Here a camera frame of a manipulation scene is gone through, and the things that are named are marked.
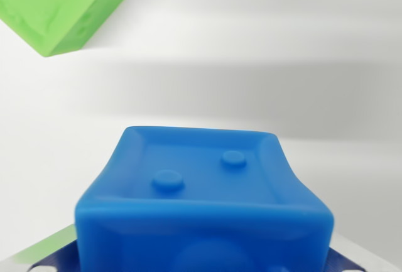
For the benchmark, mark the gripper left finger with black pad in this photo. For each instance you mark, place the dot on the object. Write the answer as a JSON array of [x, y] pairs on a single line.
[[47, 253]]

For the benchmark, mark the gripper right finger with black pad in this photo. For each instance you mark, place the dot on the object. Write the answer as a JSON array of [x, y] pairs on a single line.
[[351, 261]]

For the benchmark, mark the blue cube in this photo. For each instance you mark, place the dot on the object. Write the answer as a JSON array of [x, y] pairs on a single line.
[[204, 206]]

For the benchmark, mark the green cube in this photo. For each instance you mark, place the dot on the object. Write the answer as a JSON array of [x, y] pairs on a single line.
[[53, 11]]

